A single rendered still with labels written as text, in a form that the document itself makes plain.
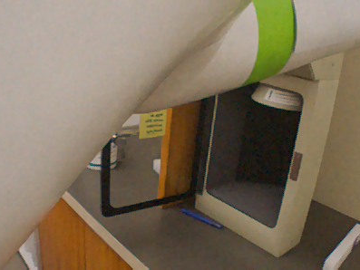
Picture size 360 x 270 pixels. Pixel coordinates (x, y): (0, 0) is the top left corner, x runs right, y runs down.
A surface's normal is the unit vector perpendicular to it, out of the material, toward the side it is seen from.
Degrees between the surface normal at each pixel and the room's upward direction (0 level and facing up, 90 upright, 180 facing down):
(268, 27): 85
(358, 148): 90
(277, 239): 90
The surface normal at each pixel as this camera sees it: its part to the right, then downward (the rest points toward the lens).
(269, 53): 0.54, 0.57
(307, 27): 0.61, 0.29
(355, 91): -0.74, 0.13
